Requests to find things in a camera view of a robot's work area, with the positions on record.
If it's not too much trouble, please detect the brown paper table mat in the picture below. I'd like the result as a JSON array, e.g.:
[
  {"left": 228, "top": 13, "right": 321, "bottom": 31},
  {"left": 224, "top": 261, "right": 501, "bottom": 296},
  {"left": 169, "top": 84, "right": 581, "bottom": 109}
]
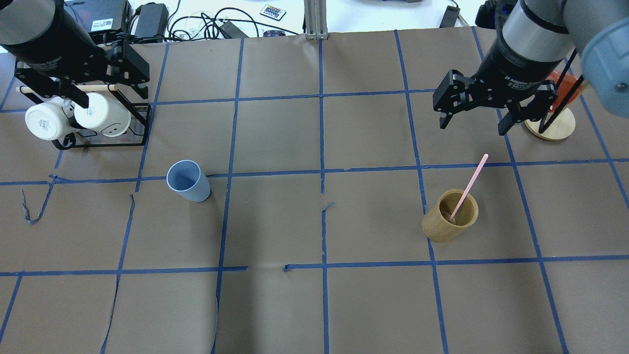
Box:
[{"left": 1, "top": 28, "right": 628, "bottom": 354}]

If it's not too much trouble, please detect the black electronics box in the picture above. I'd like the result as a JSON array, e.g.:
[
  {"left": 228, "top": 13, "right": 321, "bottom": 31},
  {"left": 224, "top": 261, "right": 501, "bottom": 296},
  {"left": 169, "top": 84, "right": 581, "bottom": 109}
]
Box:
[{"left": 64, "top": 0, "right": 132, "bottom": 33}]

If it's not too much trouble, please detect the wooden mug tree stand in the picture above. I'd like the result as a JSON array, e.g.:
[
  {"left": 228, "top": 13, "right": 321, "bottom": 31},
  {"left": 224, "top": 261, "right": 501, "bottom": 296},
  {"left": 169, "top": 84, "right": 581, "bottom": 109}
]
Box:
[{"left": 525, "top": 81, "right": 589, "bottom": 141}]

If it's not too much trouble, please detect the aluminium frame post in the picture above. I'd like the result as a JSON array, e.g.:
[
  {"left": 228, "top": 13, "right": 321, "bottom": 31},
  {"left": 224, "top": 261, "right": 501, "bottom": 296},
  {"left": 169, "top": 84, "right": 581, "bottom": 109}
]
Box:
[{"left": 304, "top": 0, "right": 329, "bottom": 40}]

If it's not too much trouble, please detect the bamboo wooden cup holder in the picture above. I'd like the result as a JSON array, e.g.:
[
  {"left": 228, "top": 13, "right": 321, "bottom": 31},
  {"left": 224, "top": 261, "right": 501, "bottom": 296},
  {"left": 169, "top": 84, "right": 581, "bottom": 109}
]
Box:
[{"left": 422, "top": 189, "right": 479, "bottom": 243}]

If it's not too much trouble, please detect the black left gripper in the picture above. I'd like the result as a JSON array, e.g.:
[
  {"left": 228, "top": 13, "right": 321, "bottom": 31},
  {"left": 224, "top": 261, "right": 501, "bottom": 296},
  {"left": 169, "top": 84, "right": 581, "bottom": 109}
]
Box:
[{"left": 14, "top": 42, "right": 150, "bottom": 109}]

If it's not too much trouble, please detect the light blue plastic cup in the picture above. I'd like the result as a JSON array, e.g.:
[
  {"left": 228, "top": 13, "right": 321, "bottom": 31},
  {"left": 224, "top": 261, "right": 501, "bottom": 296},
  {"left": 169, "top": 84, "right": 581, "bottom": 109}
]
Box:
[{"left": 166, "top": 159, "right": 211, "bottom": 203}]

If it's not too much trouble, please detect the orange cup on stand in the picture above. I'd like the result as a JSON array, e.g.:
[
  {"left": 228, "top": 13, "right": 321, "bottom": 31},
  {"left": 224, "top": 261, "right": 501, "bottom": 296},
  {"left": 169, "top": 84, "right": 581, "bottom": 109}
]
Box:
[{"left": 548, "top": 70, "right": 579, "bottom": 114}]

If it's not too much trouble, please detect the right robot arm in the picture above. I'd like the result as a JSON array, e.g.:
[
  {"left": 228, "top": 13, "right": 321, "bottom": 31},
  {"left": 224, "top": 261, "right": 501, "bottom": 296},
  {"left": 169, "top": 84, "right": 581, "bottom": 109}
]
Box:
[{"left": 432, "top": 0, "right": 629, "bottom": 135}]

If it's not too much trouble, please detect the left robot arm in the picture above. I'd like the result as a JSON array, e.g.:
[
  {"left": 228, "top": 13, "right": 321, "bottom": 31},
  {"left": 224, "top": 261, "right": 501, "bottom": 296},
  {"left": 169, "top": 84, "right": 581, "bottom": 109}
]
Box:
[{"left": 0, "top": 0, "right": 150, "bottom": 108}]

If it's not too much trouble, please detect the black power adapter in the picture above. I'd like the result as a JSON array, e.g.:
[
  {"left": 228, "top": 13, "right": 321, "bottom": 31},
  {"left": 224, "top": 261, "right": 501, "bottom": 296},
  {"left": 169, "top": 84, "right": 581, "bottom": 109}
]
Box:
[{"left": 132, "top": 2, "right": 169, "bottom": 43}]

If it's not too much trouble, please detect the black wire mug rack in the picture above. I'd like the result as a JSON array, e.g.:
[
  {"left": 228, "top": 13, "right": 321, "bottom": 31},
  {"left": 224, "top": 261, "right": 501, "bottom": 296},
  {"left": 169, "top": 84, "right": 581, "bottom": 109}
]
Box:
[{"left": 14, "top": 60, "right": 151, "bottom": 150}]

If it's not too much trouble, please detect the small remote control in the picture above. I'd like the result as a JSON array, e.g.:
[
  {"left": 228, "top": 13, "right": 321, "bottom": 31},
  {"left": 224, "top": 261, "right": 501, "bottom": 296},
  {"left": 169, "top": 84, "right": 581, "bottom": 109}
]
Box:
[{"left": 259, "top": 4, "right": 287, "bottom": 22}]

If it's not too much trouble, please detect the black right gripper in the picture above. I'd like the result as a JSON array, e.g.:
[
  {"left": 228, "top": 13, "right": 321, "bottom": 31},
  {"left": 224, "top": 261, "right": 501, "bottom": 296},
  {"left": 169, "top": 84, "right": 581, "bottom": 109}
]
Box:
[{"left": 432, "top": 49, "right": 560, "bottom": 136}]

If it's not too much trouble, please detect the white mug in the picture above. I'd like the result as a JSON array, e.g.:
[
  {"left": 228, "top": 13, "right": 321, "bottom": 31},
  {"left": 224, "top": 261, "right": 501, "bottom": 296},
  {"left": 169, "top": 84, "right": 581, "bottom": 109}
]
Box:
[
  {"left": 74, "top": 92, "right": 132, "bottom": 137},
  {"left": 25, "top": 98, "right": 79, "bottom": 141}
]

